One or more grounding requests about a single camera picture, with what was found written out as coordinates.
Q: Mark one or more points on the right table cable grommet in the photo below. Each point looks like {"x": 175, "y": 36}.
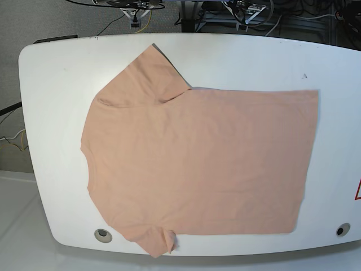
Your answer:
{"x": 343, "y": 229}

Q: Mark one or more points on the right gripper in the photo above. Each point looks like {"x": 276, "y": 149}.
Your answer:
{"x": 138, "y": 17}

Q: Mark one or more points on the red triangle warning sticker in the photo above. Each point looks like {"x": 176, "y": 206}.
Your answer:
{"x": 358, "y": 195}

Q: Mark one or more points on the table cable grommet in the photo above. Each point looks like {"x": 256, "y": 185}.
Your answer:
{"x": 103, "y": 236}
{"x": 343, "y": 229}

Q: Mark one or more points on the aluminium frame rack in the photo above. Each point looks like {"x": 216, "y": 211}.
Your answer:
{"x": 330, "y": 22}

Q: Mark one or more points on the black bar at left edge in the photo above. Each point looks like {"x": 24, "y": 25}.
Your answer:
{"x": 10, "y": 108}

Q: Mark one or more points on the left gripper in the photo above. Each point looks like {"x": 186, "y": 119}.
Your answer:
{"x": 247, "y": 15}

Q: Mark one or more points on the left table cable grommet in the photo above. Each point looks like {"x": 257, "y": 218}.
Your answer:
{"x": 103, "y": 236}

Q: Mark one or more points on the peach orange T-shirt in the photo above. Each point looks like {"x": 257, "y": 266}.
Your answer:
{"x": 165, "y": 159}

